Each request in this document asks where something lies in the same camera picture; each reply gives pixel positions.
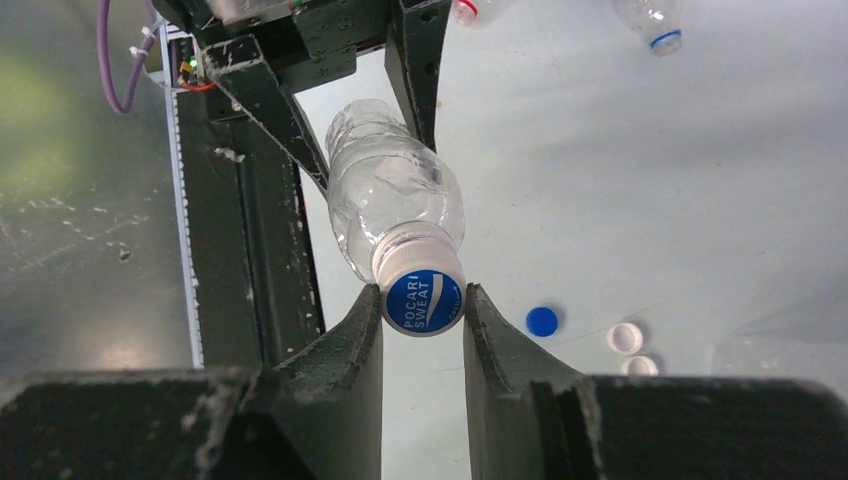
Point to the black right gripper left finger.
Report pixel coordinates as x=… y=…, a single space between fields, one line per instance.
x=318 y=415

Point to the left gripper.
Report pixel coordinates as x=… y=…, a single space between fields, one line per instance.
x=250 y=46

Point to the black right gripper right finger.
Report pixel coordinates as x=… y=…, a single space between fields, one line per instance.
x=531 y=416

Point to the small clear plastic bottle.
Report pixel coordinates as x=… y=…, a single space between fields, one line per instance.
x=381 y=176

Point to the white blue labelled bottle cap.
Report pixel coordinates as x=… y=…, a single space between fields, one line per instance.
x=420 y=278

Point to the clear ribbed plastic bottle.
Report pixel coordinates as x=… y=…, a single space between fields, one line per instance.
x=806 y=340

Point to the clear bottle with blue label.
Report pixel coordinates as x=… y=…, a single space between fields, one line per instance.
x=655 y=22

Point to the clear bottle with red ring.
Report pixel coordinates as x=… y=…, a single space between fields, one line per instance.
x=480 y=13

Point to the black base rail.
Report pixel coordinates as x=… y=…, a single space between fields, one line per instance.
x=258 y=295

